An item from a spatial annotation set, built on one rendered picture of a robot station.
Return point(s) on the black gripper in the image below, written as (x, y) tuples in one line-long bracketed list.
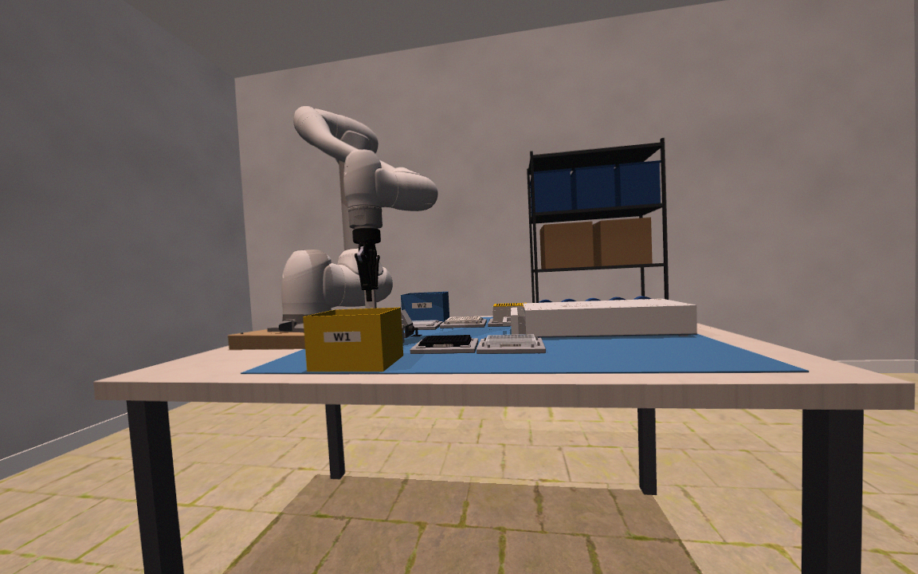
[(368, 262)]

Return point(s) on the black assay plate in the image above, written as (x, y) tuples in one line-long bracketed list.
[(445, 341)]

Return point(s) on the blue bench mat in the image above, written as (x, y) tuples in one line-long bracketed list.
[(566, 355)]

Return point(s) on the yellow open-top bin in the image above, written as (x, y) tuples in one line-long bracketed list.
[(353, 340)]

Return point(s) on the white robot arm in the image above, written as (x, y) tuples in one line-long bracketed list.
[(311, 283)]

